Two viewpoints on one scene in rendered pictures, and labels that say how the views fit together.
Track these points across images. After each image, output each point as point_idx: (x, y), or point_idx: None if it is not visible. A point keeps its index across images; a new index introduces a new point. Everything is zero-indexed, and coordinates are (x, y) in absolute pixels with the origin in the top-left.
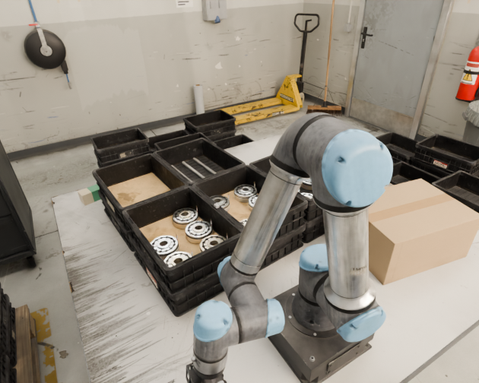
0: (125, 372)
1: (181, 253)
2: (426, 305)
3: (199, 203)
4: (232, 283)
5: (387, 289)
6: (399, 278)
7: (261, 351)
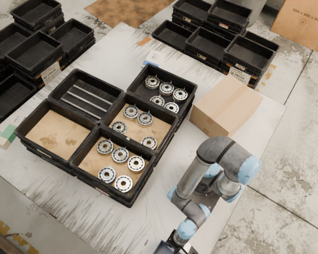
0: (122, 247)
1: (121, 177)
2: None
3: (111, 136)
4: (181, 204)
5: None
6: None
7: None
